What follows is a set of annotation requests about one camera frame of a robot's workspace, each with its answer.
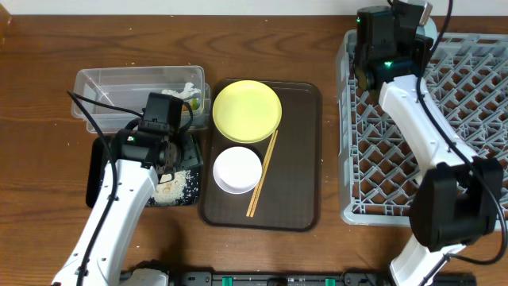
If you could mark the yellow round plate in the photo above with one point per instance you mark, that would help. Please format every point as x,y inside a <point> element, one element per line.
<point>247,111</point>

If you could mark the grey dishwasher rack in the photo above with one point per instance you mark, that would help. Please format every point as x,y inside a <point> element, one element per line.
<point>467,79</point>

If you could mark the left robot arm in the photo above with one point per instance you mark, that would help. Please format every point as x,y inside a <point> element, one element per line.
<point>136,158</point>

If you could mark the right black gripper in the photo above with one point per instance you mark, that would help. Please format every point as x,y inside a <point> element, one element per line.
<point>361,56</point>

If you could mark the pile of white rice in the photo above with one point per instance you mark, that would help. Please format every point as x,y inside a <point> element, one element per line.
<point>180,189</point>

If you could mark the white bowl with rice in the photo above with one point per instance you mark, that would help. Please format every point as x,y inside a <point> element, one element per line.
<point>237,170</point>

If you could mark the clear plastic waste bin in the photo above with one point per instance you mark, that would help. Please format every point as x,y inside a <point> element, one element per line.
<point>129,87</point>

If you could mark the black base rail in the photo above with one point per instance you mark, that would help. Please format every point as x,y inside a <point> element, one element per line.
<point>348,278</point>

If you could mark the green snack wrapper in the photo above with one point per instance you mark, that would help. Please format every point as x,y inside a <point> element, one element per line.
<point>194,104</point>

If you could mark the light blue bowl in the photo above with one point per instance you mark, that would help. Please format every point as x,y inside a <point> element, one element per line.
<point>428,30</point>

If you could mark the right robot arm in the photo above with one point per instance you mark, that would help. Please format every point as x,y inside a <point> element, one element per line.
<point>458,200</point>

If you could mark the brown plastic serving tray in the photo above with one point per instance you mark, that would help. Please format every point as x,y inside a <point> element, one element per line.
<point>289,198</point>

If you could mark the black plastic waste tray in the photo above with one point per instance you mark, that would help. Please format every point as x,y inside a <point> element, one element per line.
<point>192,160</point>

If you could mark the right wooden chopstick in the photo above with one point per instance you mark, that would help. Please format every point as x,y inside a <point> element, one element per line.
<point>257,190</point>

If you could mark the white tissue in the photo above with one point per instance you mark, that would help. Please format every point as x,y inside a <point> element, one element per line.
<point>188,92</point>

